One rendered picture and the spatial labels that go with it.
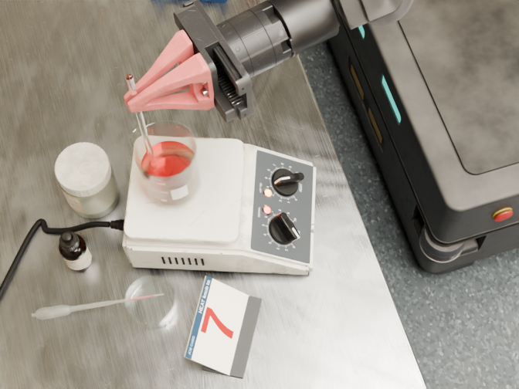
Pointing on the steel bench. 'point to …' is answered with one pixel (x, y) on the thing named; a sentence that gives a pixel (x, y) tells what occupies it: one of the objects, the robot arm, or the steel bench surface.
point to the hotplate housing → (253, 260)
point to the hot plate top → (208, 227)
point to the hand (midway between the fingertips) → (134, 100)
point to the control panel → (305, 191)
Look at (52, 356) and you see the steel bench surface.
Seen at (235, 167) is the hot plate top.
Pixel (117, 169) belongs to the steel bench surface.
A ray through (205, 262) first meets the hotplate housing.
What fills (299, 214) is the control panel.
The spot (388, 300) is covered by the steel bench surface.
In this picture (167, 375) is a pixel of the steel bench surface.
